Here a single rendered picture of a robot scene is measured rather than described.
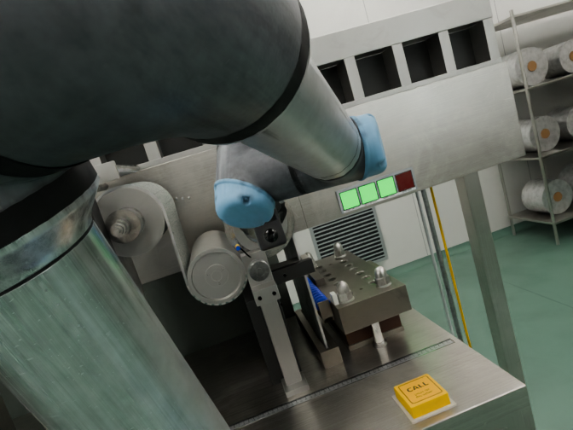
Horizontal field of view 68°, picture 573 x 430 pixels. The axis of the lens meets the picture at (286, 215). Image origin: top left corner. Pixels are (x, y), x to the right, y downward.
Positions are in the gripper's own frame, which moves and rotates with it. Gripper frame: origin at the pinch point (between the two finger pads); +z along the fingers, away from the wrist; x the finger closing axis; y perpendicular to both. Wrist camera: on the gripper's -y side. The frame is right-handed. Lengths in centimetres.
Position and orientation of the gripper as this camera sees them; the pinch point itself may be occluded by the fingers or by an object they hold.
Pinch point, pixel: (265, 236)
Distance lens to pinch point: 85.9
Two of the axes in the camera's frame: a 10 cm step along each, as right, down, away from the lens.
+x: -9.4, 3.1, -1.5
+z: 0.4, 5.3, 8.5
